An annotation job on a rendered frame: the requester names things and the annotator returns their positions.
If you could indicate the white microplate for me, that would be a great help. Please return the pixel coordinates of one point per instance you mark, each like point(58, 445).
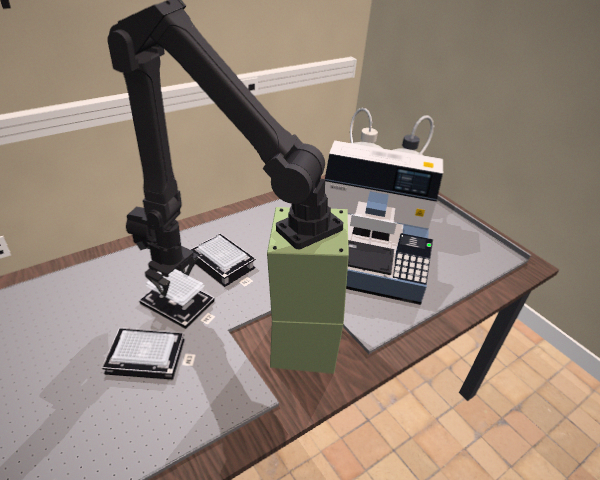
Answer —
point(161, 342)
point(185, 284)
point(222, 253)

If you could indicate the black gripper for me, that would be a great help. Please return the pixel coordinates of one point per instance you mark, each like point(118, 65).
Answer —
point(172, 258)

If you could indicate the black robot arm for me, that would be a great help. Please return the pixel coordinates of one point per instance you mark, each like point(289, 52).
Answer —
point(292, 180)

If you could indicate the dark grey bottle cap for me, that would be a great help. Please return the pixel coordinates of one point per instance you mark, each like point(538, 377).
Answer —
point(409, 145)

